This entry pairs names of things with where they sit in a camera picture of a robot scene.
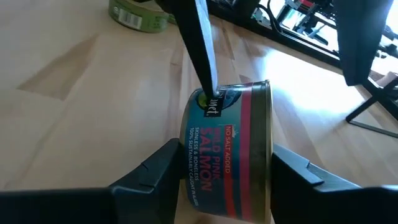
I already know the black table frame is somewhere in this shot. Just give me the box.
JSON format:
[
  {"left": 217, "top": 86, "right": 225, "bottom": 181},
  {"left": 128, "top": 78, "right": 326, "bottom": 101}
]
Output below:
[{"left": 206, "top": 0, "right": 398, "bottom": 121}]

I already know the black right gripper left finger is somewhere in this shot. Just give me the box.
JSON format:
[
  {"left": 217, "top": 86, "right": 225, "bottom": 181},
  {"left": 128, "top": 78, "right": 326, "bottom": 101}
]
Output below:
[{"left": 0, "top": 138, "right": 184, "bottom": 224}]

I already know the green albacore tuna can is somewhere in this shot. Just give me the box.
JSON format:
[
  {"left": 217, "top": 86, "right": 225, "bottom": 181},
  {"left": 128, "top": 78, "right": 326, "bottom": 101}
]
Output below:
[{"left": 108, "top": 0, "right": 170, "bottom": 34}]

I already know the Wild Planet salmon can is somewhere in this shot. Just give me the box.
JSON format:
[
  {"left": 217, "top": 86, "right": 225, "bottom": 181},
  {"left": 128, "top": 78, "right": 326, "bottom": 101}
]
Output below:
[{"left": 179, "top": 80, "right": 274, "bottom": 224}]

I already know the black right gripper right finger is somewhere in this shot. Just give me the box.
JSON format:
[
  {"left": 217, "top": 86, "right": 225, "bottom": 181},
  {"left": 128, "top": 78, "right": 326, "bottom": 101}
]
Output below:
[{"left": 269, "top": 142, "right": 398, "bottom": 224}]

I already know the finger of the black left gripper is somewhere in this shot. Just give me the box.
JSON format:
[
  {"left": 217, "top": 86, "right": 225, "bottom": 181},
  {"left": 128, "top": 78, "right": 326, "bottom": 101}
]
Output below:
[
  {"left": 155, "top": 0, "right": 220, "bottom": 99},
  {"left": 335, "top": 0, "right": 394, "bottom": 87}
]

